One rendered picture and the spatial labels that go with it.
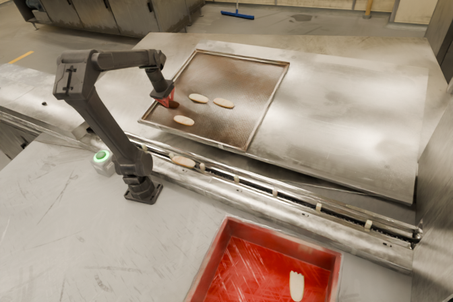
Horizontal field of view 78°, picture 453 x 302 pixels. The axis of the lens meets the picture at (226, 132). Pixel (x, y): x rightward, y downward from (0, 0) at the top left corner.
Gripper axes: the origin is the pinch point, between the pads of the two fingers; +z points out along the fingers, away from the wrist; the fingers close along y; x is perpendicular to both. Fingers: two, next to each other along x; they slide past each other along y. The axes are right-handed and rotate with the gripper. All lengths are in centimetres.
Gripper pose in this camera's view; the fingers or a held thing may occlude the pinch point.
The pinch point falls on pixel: (168, 102)
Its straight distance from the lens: 126.9
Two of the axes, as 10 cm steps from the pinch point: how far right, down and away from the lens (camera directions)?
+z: 1.9, 6.1, 7.7
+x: -9.0, -2.0, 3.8
